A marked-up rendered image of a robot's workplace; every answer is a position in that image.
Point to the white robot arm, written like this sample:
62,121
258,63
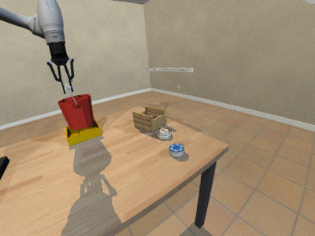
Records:
48,17

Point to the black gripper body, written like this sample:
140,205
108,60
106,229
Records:
58,51

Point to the wooden slatted crate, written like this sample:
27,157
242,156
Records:
152,119

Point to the yellow shallow tray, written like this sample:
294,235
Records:
83,134

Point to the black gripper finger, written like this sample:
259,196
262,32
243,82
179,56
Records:
59,73
67,71

